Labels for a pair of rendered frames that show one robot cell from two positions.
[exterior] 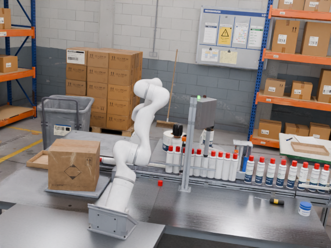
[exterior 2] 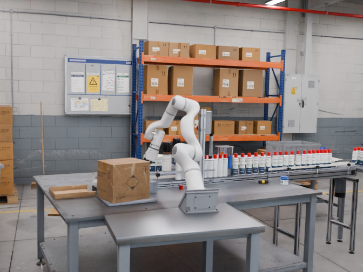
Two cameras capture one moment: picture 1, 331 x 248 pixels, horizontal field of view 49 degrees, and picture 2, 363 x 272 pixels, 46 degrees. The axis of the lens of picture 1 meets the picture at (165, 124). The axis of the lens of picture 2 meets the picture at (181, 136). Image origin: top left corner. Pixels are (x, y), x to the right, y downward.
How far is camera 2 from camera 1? 200 cm
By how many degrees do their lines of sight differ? 34
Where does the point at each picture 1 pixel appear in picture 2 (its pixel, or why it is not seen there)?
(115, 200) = (199, 185)
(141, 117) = (188, 122)
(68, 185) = (129, 196)
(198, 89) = (69, 142)
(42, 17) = not seen: outside the picture
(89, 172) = (145, 180)
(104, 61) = not seen: outside the picture
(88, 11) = not seen: outside the picture
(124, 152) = (187, 150)
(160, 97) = (196, 107)
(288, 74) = (155, 116)
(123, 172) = (194, 165)
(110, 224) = (206, 202)
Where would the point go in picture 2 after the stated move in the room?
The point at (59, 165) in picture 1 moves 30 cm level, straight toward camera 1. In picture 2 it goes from (122, 177) to (153, 184)
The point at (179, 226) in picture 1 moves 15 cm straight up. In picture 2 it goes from (234, 201) to (234, 181)
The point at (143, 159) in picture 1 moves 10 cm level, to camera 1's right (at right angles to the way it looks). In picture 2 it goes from (200, 154) to (211, 153)
